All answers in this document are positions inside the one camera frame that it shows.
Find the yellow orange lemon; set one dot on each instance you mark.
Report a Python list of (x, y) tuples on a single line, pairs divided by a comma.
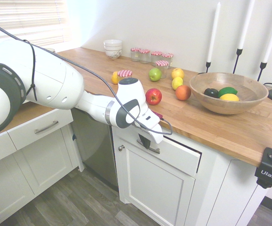
[(114, 78)]

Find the white corner cabinet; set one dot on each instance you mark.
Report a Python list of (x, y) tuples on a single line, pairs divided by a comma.
[(44, 169)]

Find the black Ulanzi clamp camera stand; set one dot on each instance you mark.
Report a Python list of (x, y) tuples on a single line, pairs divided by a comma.
[(270, 174)]

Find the yellow apple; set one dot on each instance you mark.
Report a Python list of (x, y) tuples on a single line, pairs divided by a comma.
[(178, 73)]

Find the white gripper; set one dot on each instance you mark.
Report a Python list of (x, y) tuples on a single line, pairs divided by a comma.
[(153, 133)]

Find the white drawer with wooden inside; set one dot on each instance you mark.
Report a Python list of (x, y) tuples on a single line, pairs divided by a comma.
[(178, 155)]

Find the white ceramic bowl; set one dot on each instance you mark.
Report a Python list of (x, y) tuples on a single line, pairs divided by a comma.
[(112, 48), (112, 43)]

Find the yellow lemon on counter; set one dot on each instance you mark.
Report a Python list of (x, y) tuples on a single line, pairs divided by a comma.
[(177, 83)]

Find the round metal cabinet knob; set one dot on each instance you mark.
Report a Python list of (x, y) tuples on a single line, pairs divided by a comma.
[(121, 147)]

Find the red apple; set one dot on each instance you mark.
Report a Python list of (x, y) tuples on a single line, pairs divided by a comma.
[(153, 96)]

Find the white cabinet drawer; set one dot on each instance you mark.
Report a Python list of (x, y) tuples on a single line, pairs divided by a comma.
[(27, 134)]

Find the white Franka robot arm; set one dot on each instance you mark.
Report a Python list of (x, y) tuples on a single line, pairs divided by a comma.
[(44, 77)]

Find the white window blinds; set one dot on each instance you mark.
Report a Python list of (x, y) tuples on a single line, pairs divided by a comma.
[(20, 18)]

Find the white bowl with floral print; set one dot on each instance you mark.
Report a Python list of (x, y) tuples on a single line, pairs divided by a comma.
[(112, 54)]

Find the green apple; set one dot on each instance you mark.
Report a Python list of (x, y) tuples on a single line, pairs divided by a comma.
[(155, 74)]

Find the large wooden bowl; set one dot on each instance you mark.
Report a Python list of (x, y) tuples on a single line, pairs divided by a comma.
[(232, 107)]

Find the glass jar red checkered lid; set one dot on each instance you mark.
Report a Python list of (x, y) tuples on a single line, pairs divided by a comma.
[(156, 56), (162, 68), (124, 74), (135, 54), (145, 56), (170, 58)]

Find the dark avocado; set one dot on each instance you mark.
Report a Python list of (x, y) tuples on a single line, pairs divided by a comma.
[(210, 92)]

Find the black candle holder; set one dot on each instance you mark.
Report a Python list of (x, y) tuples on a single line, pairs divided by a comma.
[(239, 53), (264, 66), (208, 66)]

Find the orange fruit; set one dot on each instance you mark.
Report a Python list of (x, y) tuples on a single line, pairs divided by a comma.
[(183, 93)]

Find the green lime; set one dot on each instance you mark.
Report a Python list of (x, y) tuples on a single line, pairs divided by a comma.
[(227, 90)]

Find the white kitchen cabinet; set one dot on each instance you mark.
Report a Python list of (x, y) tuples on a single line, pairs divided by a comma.
[(154, 179)]

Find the white wrist camera red mount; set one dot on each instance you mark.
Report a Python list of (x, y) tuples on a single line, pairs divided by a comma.
[(150, 115)]

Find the stainless steel dishwasher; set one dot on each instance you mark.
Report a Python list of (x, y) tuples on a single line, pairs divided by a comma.
[(96, 146)]

